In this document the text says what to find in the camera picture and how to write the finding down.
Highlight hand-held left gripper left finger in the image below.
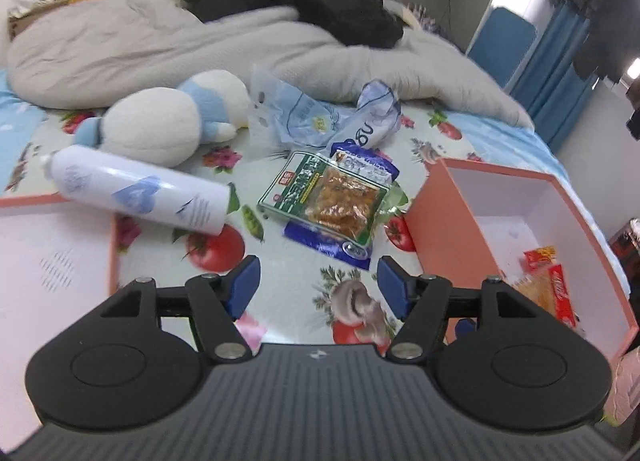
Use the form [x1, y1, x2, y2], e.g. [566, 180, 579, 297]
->
[92, 255, 262, 363]

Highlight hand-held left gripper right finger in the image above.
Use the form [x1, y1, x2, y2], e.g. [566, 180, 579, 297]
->
[377, 255, 548, 362]

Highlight green snack packet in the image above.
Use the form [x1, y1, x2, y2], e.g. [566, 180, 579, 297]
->
[257, 150, 408, 248]

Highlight orange snack packet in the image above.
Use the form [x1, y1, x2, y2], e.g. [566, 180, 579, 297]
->
[510, 273, 556, 317]

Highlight pink cardboard box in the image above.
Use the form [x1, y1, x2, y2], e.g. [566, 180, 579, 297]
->
[402, 158, 640, 364]

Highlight small red snack packet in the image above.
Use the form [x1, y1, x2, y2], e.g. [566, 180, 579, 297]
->
[522, 246, 558, 272]

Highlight long red snack packet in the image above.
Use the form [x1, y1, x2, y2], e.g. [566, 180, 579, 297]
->
[547, 263, 578, 329]

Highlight fruit print tablecloth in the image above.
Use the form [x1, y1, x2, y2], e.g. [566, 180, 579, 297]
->
[0, 101, 483, 347]

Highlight dark blue snack packet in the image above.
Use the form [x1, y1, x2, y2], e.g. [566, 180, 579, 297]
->
[282, 141, 401, 271]

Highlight white spray bottle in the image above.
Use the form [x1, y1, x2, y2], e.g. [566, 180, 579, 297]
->
[40, 145, 241, 236]

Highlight blue and white plastic bag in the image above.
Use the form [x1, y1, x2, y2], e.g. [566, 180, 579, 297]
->
[327, 80, 402, 152]

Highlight clear zip bag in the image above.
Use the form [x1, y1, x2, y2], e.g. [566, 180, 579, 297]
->
[249, 64, 356, 149]

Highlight light blue bedsheet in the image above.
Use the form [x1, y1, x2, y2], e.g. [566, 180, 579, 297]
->
[0, 68, 611, 242]

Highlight white and blue plush toy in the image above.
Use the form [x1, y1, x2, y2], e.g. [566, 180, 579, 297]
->
[74, 70, 251, 169]

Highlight pink box lid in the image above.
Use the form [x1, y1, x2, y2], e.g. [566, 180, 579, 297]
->
[0, 194, 121, 442]

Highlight dark red object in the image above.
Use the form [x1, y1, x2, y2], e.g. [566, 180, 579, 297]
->
[607, 218, 640, 287]

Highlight person's light trousers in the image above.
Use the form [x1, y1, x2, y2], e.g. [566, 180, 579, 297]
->
[602, 346, 640, 429]

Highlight grey duvet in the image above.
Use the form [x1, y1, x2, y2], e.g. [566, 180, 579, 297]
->
[7, 0, 536, 129]

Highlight blue curtain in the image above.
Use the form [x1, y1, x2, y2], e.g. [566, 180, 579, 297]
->
[510, 0, 598, 152]

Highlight blue chair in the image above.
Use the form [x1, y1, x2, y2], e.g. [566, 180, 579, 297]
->
[467, 7, 538, 92]

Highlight black clothes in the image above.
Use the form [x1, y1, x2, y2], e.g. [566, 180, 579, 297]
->
[160, 0, 405, 49]

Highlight dark hanging clothes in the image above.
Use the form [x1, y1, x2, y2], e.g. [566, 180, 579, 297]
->
[547, 0, 640, 84]

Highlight brown cardboard box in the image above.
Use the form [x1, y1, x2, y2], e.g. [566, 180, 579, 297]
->
[7, 6, 51, 39]

